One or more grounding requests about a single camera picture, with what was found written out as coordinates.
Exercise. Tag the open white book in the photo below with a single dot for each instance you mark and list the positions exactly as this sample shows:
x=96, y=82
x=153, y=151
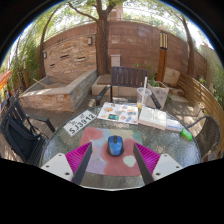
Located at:
x=152, y=117

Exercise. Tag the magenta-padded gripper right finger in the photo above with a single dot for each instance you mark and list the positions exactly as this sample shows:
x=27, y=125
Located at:
x=165, y=165

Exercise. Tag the blue computer mouse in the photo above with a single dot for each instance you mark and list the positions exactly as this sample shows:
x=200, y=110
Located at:
x=115, y=146

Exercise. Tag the grey utility box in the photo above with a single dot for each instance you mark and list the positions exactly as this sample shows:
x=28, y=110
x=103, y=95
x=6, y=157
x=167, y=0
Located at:
x=115, y=60

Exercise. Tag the slender leaning tree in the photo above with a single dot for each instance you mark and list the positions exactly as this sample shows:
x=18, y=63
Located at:
x=190, y=50

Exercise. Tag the dark wooden slatted chair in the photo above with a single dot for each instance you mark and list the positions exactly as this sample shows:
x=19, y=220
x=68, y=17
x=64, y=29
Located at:
x=128, y=76

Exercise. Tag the black metal chair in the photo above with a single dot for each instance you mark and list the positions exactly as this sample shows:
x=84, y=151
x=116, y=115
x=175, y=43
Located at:
x=18, y=136

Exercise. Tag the raised stone garden bed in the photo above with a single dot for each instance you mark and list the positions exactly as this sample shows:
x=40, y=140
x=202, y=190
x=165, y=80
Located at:
x=78, y=91

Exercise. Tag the small green packet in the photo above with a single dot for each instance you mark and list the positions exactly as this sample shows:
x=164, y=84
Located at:
x=186, y=134

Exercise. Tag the thin curved tree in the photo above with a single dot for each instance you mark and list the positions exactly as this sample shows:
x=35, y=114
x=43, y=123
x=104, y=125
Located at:
x=41, y=56

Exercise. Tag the wooden garden lamp post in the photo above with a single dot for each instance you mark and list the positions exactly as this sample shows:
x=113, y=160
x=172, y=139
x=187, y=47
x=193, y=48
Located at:
x=162, y=60

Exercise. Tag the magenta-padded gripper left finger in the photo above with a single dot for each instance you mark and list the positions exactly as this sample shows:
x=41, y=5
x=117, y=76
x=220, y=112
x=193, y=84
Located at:
x=56, y=164

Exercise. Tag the small white packet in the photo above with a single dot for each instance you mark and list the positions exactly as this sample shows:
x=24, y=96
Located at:
x=174, y=125

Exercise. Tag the white licence plate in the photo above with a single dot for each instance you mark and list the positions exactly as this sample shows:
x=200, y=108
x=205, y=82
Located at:
x=79, y=123

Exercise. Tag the illustrated paper sheet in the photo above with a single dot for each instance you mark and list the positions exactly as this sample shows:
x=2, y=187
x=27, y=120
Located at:
x=118, y=113

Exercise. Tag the thick forked tree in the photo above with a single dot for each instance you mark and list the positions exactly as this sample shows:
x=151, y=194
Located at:
x=101, y=46

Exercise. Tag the clear plastic cup with straw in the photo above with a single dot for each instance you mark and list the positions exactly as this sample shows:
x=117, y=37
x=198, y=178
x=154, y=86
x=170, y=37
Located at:
x=143, y=96

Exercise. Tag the brown wicker chair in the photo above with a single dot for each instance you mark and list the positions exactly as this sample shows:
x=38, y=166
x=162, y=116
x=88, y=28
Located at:
x=208, y=133

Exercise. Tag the leaning pale stone slab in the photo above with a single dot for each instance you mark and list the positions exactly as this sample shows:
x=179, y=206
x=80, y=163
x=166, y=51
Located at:
x=171, y=77

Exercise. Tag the black wall lamp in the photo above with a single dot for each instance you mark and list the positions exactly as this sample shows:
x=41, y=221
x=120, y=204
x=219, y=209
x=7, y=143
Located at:
x=45, y=55
x=90, y=41

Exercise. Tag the curved wooden slat fence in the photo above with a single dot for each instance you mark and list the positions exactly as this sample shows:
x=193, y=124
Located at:
x=200, y=95

